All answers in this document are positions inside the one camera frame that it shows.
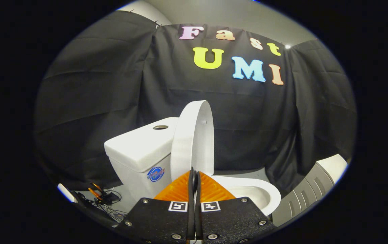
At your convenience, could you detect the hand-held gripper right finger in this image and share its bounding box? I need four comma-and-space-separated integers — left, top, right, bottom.
196, 170, 278, 244

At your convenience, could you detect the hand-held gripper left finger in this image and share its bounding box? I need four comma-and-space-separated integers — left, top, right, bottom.
115, 167, 195, 244

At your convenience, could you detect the white toilet lid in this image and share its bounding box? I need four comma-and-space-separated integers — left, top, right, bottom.
170, 100, 215, 182

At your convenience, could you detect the white toilet seat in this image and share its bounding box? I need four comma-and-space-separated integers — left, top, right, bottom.
213, 175, 281, 216

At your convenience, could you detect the white toilet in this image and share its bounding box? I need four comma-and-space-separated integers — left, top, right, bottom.
104, 117, 281, 217

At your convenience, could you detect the orange black hand tool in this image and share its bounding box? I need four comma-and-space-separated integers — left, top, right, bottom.
88, 182, 121, 205

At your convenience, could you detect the grey ribbed plastic cabinet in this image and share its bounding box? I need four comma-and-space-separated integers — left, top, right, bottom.
271, 154, 348, 227

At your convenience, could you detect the black backdrop cloth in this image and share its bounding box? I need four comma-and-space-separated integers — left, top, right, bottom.
34, 10, 357, 198

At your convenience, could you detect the tangle of thin cables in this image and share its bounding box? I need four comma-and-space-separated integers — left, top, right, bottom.
94, 199, 127, 222

